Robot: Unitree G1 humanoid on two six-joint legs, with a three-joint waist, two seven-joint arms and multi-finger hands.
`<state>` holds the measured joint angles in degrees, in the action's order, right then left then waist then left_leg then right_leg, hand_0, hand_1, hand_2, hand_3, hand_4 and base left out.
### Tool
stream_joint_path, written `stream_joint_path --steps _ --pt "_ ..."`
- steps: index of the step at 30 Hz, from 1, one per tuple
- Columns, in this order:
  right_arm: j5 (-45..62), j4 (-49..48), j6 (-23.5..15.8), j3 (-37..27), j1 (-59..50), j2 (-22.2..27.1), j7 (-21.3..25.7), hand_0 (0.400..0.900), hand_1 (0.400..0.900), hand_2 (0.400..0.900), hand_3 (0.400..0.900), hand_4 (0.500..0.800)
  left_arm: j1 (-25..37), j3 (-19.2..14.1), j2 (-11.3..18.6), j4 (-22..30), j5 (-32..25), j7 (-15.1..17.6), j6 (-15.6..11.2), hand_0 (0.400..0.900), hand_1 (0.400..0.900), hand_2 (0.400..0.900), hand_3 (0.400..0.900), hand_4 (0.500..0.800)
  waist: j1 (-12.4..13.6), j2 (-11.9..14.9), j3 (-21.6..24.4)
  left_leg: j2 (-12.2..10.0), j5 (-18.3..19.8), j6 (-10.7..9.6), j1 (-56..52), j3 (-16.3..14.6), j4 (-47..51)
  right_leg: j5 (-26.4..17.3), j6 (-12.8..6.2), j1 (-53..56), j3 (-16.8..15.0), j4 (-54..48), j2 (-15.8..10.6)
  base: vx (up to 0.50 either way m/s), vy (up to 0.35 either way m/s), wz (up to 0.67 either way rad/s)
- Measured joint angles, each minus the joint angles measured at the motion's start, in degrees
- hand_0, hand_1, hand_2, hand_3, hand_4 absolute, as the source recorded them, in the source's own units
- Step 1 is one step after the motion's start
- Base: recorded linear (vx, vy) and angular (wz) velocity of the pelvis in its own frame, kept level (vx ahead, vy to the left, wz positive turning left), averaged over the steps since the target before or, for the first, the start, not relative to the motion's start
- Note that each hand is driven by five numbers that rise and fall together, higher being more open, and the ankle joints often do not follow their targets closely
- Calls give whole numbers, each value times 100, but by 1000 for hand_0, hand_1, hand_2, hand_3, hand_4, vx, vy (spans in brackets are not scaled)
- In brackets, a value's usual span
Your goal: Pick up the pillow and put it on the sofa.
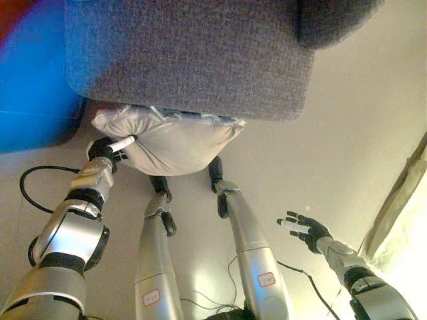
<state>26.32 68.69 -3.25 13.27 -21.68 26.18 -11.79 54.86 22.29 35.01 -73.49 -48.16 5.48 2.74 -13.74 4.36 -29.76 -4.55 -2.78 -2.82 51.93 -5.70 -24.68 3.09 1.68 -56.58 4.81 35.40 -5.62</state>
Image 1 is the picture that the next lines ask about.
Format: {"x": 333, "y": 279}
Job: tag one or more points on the black robot foot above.
{"x": 216, "y": 171}
{"x": 160, "y": 186}

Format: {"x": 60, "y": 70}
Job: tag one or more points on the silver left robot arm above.
{"x": 66, "y": 233}

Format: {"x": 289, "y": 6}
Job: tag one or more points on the silver right robot leg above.
{"x": 257, "y": 250}

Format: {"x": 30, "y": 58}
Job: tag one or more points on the silver robot leg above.
{"x": 155, "y": 260}
{"x": 257, "y": 250}

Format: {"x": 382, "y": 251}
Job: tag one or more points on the beige fabric curtain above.
{"x": 400, "y": 216}

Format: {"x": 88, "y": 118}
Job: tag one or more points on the black right robot foot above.
{"x": 216, "y": 171}

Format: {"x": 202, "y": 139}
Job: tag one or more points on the grey fabric armchair sofa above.
{"x": 200, "y": 50}

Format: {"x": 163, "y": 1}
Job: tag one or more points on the white pillow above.
{"x": 173, "y": 146}

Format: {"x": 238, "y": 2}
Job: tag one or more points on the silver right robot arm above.
{"x": 363, "y": 276}

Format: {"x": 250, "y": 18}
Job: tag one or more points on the black left robot foot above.
{"x": 160, "y": 186}

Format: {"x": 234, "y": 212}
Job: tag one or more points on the silver left robot leg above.
{"x": 155, "y": 260}

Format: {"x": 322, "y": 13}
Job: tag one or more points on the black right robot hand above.
{"x": 308, "y": 230}

